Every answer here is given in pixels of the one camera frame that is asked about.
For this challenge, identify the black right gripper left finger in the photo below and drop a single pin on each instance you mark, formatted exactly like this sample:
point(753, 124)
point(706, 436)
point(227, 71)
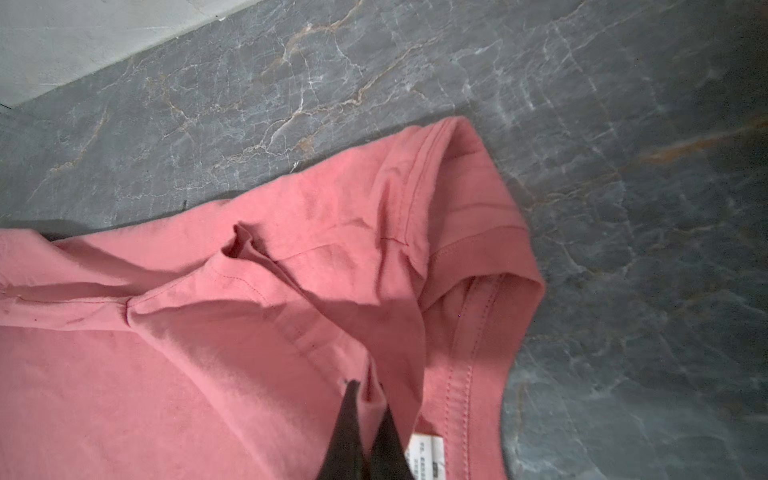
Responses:
point(344, 459)

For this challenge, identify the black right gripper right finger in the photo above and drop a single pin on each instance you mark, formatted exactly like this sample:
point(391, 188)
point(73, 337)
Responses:
point(387, 457)

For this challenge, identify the pink t shirt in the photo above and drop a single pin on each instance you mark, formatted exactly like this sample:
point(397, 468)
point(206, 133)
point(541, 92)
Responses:
point(217, 343)

